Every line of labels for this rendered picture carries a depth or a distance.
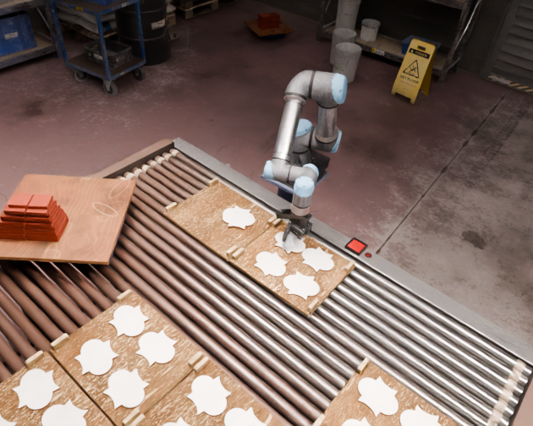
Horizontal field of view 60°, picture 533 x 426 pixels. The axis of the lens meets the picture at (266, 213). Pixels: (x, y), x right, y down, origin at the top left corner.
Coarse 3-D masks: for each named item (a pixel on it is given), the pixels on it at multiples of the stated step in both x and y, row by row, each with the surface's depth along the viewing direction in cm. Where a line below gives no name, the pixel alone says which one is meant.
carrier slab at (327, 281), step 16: (256, 240) 203; (272, 240) 204; (240, 256) 195; (288, 256) 197; (336, 256) 199; (256, 272) 189; (288, 272) 191; (304, 272) 191; (320, 272) 192; (336, 272) 192; (272, 288) 184; (320, 288) 185; (304, 304) 179
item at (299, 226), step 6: (294, 216) 187; (300, 216) 186; (306, 216) 190; (288, 222) 192; (294, 222) 192; (300, 222) 189; (306, 222) 187; (294, 228) 191; (300, 228) 190; (306, 228) 190; (294, 234) 194; (300, 234) 192; (306, 234) 194; (300, 240) 192
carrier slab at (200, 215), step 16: (208, 192) 225; (224, 192) 226; (176, 208) 215; (192, 208) 216; (208, 208) 216; (224, 208) 217; (256, 208) 219; (176, 224) 209; (192, 224) 208; (208, 224) 208; (224, 224) 209; (256, 224) 211; (208, 240) 201; (224, 240) 202; (240, 240) 202; (224, 256) 195
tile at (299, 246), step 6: (282, 234) 206; (276, 240) 203; (294, 240) 203; (276, 246) 201; (282, 246) 200; (294, 246) 201; (300, 246) 201; (288, 252) 198; (294, 252) 198; (300, 252) 199
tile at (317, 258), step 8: (312, 248) 200; (320, 248) 201; (304, 256) 197; (312, 256) 197; (320, 256) 197; (328, 256) 198; (304, 264) 194; (312, 264) 194; (320, 264) 194; (328, 264) 194
